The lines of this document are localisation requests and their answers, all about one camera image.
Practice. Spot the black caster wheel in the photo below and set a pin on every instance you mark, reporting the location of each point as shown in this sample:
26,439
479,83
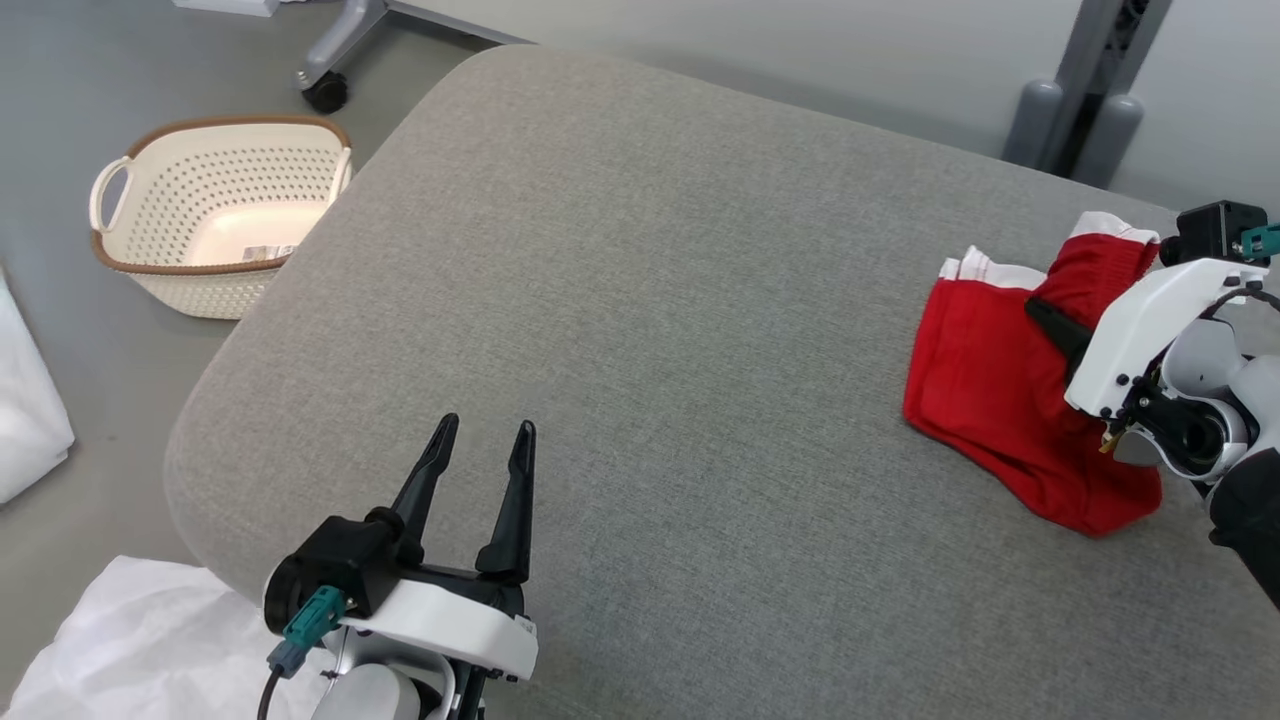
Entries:
325,93

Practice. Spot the grey cylinder foot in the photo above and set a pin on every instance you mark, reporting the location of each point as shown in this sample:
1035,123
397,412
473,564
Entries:
1105,140
1030,125

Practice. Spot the small paper label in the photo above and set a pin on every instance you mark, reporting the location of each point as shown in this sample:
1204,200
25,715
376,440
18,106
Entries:
268,252

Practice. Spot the grey metal post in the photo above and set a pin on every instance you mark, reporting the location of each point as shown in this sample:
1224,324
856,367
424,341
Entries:
1110,30

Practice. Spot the red shorts with white trim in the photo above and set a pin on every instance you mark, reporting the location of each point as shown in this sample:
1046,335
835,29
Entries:
980,350

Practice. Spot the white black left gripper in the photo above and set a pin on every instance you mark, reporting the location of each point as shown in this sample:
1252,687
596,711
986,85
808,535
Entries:
450,620

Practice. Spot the grey metal stand frame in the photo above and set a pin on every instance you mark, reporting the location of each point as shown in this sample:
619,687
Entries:
345,35

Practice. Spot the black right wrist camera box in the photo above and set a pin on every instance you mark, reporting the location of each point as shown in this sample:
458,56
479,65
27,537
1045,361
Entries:
1215,230

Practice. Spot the white plastic bag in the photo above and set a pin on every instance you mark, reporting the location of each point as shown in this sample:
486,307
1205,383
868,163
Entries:
25,420
130,640

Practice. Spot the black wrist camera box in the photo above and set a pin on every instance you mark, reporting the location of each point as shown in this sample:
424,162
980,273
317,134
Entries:
345,550
1215,230

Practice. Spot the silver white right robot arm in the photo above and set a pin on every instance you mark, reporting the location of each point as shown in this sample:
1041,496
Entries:
1210,370

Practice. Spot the cream laundry basket brown rim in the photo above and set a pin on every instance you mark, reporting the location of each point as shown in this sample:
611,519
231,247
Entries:
170,190

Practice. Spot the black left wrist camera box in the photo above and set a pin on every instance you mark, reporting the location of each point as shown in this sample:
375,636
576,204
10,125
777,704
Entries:
345,550

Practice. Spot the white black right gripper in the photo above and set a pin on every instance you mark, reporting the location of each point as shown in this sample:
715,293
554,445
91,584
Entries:
1140,320

